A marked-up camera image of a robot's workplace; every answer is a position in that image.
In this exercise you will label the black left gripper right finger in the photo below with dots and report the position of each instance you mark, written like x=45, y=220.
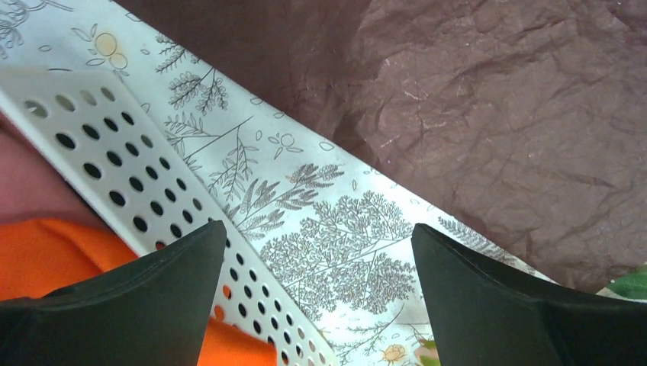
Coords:
x=484, y=312

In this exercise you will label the floral patterned table mat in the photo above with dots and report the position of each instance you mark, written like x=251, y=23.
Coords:
x=333, y=230

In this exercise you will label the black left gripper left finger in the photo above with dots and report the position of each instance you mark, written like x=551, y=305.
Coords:
x=151, y=311

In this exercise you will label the orange cloth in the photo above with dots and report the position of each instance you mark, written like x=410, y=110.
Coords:
x=39, y=256

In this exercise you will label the pink fake rose stem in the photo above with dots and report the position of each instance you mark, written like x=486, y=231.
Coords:
x=427, y=353
x=631, y=286

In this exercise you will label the dark red wrapping paper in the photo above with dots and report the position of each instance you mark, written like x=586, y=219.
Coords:
x=526, y=120

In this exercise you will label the white perforated plastic basket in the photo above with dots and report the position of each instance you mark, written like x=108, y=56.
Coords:
x=90, y=128

